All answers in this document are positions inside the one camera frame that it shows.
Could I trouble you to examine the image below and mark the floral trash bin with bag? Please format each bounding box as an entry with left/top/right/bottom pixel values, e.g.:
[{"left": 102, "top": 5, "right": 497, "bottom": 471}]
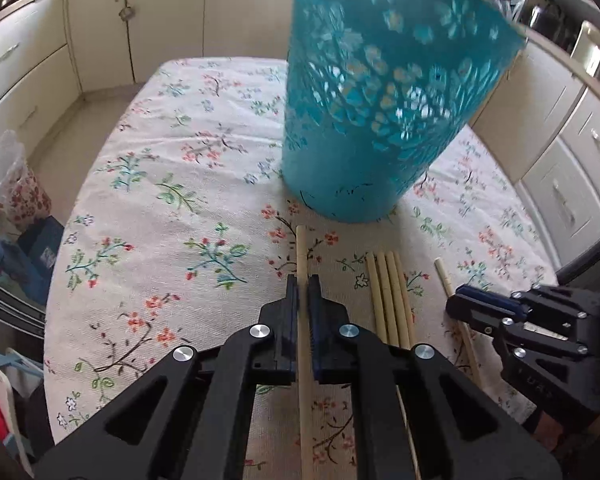
[{"left": 0, "top": 130, "right": 52, "bottom": 233}]

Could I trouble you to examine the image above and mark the cream door cabinet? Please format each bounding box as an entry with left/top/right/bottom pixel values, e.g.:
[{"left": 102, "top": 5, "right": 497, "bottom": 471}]
[{"left": 62, "top": 0, "right": 301, "bottom": 93}]

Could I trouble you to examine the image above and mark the bundle of wooden chopsticks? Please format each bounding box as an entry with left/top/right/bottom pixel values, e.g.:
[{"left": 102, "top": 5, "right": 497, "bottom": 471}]
[{"left": 366, "top": 250, "right": 423, "bottom": 480}]

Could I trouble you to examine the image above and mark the white electric jug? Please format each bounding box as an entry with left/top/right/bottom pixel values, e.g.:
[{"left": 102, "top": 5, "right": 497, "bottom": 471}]
[{"left": 575, "top": 20, "right": 600, "bottom": 78}]

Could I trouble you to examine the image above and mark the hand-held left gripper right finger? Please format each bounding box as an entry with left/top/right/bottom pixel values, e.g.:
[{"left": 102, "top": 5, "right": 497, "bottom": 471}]
[{"left": 307, "top": 274, "right": 563, "bottom": 480}]

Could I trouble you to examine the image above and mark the single wooden chopstick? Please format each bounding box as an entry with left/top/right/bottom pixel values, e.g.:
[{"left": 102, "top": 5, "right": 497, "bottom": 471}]
[{"left": 296, "top": 225, "right": 315, "bottom": 480}]

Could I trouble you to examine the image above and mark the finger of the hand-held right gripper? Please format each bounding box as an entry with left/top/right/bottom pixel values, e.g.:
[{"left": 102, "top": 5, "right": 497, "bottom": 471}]
[
  {"left": 446, "top": 294, "right": 588, "bottom": 361},
  {"left": 455, "top": 284, "right": 600, "bottom": 321}
]

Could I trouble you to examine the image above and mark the teal perforated plastic basket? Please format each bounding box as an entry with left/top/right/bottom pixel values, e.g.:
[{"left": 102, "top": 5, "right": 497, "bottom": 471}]
[{"left": 281, "top": 0, "right": 527, "bottom": 224}]

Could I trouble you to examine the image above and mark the blue dustpan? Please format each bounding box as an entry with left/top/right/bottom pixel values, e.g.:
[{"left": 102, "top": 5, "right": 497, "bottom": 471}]
[{"left": 17, "top": 216, "right": 65, "bottom": 286}]

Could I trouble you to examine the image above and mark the cream drawer cabinet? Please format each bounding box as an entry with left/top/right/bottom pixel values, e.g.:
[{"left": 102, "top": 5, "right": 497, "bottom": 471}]
[
  {"left": 0, "top": 0, "right": 83, "bottom": 136},
  {"left": 470, "top": 35, "right": 600, "bottom": 271}
]

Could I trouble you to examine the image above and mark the floral tablecloth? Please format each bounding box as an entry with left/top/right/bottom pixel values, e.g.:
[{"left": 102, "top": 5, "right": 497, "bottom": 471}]
[{"left": 44, "top": 57, "right": 561, "bottom": 480}]

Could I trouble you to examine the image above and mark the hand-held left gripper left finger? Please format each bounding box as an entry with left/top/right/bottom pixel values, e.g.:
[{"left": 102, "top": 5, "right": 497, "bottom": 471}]
[{"left": 32, "top": 275, "right": 301, "bottom": 480}]

